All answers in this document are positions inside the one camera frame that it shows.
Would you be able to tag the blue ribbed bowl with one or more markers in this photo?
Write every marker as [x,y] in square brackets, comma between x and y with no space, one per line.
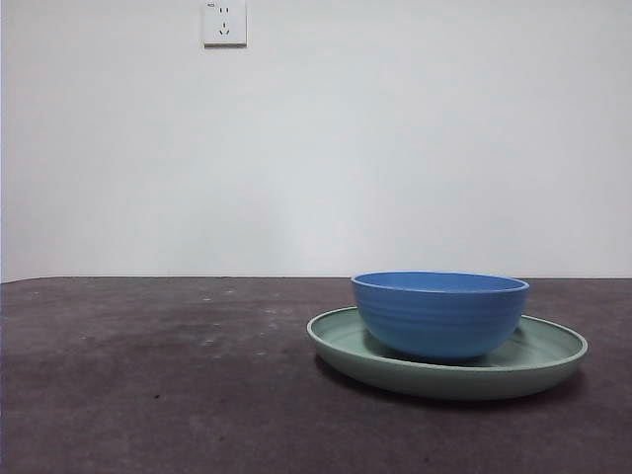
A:
[439,321]

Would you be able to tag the pale green plate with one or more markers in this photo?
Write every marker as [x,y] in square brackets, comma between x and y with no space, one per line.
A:
[444,380]

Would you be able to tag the white wall socket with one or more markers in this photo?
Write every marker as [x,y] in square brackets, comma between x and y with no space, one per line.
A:
[225,24]

